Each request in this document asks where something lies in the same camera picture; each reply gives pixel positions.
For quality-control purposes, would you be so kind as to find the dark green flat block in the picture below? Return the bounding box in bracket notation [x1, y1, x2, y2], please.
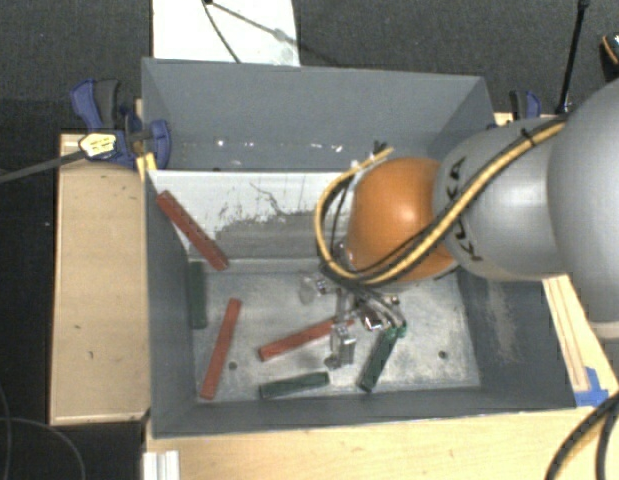
[185, 261, 209, 331]
[258, 371, 332, 401]
[357, 326, 399, 394]

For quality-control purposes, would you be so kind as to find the red-brown flat block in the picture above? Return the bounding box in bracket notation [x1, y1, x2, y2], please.
[258, 317, 346, 363]
[155, 189, 231, 272]
[198, 297, 244, 402]

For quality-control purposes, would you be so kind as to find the pale wood board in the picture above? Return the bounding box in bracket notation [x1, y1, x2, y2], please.
[49, 128, 153, 427]

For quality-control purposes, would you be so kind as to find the grey metal bin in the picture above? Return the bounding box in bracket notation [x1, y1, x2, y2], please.
[140, 56, 578, 439]

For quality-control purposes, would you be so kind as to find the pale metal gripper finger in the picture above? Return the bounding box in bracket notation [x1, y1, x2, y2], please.
[324, 322, 359, 370]
[300, 274, 331, 305]

